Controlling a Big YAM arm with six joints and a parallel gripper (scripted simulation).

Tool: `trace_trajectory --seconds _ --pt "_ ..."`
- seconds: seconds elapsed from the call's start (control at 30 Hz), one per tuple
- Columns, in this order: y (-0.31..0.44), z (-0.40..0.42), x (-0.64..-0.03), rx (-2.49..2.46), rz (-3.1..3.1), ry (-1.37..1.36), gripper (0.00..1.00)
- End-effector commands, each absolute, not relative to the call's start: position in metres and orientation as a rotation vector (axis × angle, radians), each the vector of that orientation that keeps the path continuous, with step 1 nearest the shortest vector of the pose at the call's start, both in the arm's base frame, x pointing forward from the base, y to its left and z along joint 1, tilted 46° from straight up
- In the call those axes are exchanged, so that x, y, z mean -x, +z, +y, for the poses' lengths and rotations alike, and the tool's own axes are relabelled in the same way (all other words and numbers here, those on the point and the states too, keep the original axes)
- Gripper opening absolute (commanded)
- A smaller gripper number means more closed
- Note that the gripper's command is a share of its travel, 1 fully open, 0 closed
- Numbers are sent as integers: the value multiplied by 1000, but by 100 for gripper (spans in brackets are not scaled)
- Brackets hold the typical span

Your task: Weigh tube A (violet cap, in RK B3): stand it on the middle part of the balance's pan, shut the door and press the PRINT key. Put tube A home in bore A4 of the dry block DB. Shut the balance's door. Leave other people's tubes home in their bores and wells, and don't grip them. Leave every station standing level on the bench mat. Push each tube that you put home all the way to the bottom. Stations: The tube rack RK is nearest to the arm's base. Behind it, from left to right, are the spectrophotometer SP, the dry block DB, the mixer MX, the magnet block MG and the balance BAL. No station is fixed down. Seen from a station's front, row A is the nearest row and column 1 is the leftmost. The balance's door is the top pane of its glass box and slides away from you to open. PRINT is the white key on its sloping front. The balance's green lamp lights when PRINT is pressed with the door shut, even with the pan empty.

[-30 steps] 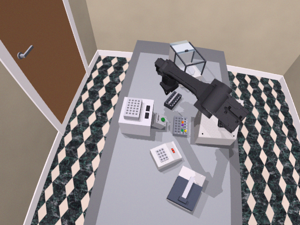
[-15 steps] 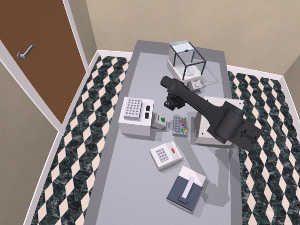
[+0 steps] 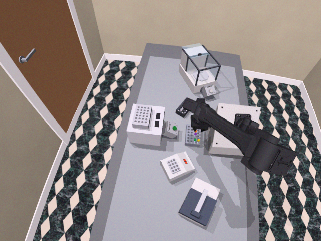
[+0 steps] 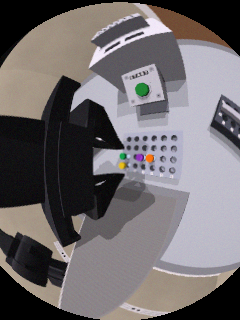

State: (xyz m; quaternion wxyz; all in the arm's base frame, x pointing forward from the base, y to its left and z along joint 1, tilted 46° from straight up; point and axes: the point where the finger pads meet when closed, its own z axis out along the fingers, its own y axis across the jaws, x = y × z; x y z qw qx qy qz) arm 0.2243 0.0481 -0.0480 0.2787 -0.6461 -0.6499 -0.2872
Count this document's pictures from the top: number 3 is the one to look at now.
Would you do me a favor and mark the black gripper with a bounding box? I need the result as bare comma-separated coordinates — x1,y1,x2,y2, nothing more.
191,115,211,132

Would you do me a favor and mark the grey bench mat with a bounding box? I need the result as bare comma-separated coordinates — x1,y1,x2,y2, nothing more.
102,56,247,241

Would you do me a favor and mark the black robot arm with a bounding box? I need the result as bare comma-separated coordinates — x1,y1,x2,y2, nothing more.
182,98,298,176

